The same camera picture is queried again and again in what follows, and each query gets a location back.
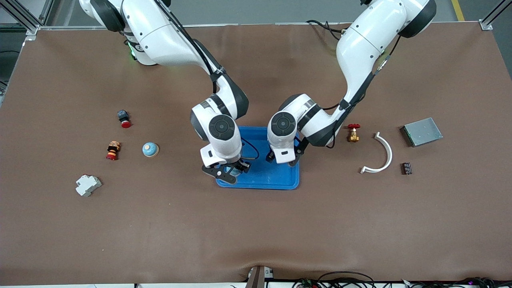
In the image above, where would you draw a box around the aluminium frame profile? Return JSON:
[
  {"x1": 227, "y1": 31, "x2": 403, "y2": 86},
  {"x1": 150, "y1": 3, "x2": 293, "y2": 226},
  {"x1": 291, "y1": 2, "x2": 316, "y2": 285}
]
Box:
[
  {"x1": 0, "y1": 0, "x2": 54, "y2": 36},
  {"x1": 478, "y1": 0, "x2": 512, "y2": 32}
]

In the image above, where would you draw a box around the black cable bundle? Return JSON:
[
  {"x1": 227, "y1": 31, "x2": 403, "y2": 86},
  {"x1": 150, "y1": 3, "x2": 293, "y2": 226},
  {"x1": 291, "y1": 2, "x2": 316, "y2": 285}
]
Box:
[{"x1": 400, "y1": 277, "x2": 512, "y2": 288}]

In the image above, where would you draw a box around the blue plastic tray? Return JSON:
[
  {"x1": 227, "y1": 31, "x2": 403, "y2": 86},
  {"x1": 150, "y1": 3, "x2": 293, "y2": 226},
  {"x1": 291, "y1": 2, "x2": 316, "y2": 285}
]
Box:
[{"x1": 216, "y1": 126, "x2": 300, "y2": 190}]

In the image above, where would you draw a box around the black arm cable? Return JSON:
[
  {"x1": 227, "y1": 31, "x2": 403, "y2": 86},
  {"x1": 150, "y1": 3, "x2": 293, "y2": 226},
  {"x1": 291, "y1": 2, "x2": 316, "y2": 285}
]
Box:
[
  {"x1": 326, "y1": 36, "x2": 400, "y2": 148},
  {"x1": 158, "y1": 0, "x2": 260, "y2": 160}
]

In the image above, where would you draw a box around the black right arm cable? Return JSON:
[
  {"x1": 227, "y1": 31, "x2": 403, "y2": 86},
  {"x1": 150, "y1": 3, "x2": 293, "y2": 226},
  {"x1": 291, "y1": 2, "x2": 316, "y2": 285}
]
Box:
[{"x1": 158, "y1": 0, "x2": 260, "y2": 160}]

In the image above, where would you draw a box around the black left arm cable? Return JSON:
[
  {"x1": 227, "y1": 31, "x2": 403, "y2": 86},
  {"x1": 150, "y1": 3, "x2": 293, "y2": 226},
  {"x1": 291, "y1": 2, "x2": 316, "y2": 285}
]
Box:
[{"x1": 326, "y1": 36, "x2": 400, "y2": 148}]

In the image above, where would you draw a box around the black cable loop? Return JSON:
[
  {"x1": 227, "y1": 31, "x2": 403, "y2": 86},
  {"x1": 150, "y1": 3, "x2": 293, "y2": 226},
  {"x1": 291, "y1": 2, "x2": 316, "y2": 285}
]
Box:
[{"x1": 318, "y1": 271, "x2": 376, "y2": 288}]

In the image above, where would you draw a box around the grey mount bracket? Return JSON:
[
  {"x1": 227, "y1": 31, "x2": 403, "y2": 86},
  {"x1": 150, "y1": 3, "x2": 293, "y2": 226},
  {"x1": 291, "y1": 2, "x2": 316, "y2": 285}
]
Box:
[{"x1": 245, "y1": 265, "x2": 275, "y2": 288}]

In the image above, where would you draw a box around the black base cable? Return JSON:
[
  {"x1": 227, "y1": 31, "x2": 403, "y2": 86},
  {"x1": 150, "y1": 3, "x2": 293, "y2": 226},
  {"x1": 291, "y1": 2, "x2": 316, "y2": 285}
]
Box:
[{"x1": 306, "y1": 19, "x2": 344, "y2": 36}]

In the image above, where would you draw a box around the red emergency button orange base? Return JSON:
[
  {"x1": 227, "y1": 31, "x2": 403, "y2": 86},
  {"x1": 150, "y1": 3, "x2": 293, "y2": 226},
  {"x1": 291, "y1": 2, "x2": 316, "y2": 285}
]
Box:
[{"x1": 106, "y1": 141, "x2": 121, "y2": 161}]

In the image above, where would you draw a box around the grey metal box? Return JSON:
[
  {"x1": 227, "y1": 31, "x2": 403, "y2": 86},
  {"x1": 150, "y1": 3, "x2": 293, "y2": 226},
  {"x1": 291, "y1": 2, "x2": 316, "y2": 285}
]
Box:
[{"x1": 400, "y1": 117, "x2": 444, "y2": 148}]

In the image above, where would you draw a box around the white curved plastic clip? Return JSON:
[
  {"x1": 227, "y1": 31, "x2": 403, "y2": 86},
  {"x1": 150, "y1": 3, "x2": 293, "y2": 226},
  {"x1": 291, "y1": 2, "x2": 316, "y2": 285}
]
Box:
[{"x1": 360, "y1": 132, "x2": 393, "y2": 174}]

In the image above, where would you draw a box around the white circuit breaker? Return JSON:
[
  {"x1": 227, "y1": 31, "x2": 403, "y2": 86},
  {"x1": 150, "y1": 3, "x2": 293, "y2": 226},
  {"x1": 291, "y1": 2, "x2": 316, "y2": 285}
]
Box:
[{"x1": 75, "y1": 174, "x2": 102, "y2": 197}]

